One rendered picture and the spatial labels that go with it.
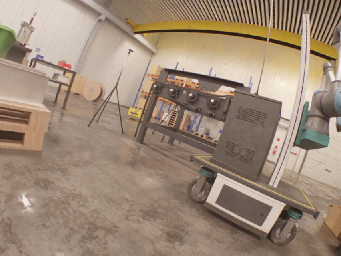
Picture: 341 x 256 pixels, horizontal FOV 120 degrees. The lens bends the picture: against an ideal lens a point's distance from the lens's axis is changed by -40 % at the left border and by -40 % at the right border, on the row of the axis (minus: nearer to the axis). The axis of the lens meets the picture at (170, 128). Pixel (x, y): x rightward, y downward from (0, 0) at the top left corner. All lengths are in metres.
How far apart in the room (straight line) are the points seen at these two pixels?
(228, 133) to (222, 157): 0.16
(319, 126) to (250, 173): 0.51
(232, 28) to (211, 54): 4.37
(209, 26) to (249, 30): 2.37
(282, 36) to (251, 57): 4.20
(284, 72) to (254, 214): 11.57
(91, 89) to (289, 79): 12.00
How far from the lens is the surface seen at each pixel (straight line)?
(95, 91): 8.12
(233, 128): 1.08
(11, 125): 1.19
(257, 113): 1.07
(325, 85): 1.84
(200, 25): 10.26
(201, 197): 1.19
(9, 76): 1.31
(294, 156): 11.20
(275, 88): 11.67
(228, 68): 12.35
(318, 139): 1.02
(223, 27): 9.71
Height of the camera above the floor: 0.52
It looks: 4 degrees down
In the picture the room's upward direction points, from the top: 19 degrees clockwise
